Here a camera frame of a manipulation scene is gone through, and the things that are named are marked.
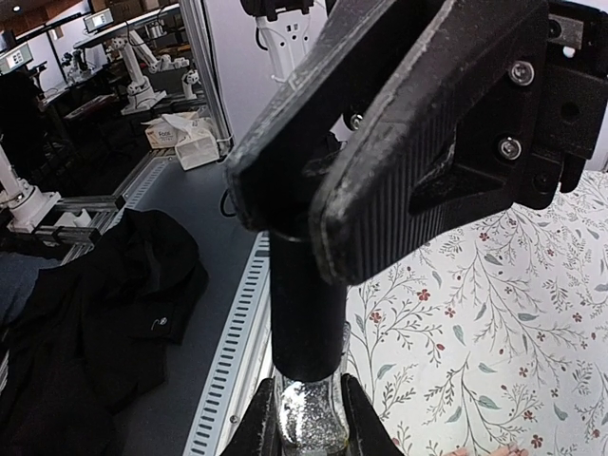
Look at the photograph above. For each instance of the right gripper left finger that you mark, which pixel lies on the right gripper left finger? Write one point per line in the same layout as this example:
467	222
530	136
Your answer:
257	434

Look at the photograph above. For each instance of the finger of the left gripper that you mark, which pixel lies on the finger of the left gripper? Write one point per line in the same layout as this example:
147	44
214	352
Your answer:
498	52
394	58

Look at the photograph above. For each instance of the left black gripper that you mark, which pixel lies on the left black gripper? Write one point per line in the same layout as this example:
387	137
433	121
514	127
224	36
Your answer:
573	102

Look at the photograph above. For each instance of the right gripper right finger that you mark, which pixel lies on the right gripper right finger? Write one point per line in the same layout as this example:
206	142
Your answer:
368	437

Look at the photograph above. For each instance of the black nail polish cap brush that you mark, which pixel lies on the black nail polish cap brush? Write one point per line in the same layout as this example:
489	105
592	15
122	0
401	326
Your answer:
307	313

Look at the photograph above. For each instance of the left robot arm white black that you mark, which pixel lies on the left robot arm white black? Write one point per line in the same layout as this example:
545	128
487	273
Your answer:
285	38

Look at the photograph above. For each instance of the person's bare hand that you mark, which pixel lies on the person's bare hand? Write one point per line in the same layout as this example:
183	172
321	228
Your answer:
511	449

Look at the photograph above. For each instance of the floral patterned table mat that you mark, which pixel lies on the floral patterned table mat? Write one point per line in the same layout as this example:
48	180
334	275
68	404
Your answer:
493	333

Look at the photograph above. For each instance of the white tissue box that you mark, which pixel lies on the white tissue box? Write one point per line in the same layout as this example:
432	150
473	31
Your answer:
187	134

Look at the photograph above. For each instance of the black jacket on table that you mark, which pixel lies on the black jacket on table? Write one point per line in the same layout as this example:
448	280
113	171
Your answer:
93	334

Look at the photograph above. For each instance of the front aluminium slotted rail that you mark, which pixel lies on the front aluminium slotted rail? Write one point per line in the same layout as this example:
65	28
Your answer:
243	359

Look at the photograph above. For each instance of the left aluminium frame post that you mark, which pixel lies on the left aluminium frame post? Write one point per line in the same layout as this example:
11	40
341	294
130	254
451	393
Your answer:
195	19

